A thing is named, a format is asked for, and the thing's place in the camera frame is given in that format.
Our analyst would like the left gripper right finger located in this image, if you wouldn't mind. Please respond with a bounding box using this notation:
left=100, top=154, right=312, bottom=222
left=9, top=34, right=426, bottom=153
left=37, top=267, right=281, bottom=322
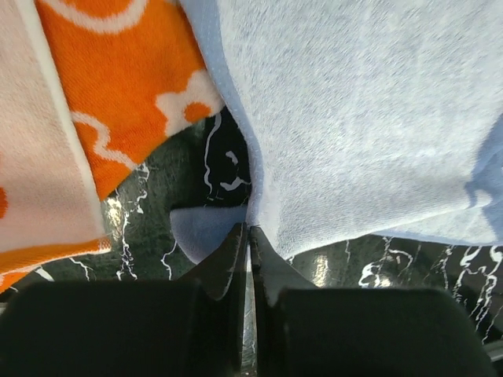
left=249, top=227, right=497, bottom=376

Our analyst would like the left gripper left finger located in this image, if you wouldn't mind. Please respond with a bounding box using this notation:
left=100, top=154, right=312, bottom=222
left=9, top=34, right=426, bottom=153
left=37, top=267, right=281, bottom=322
left=1, top=224, right=247, bottom=376

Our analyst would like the light blue towel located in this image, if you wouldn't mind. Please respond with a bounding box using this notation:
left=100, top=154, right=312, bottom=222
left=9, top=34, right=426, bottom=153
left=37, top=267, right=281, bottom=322
left=171, top=1, right=502, bottom=263

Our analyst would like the orange white patterned towel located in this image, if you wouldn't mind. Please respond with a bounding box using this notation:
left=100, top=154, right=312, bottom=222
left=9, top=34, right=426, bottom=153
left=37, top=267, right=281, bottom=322
left=1, top=1, right=223, bottom=290

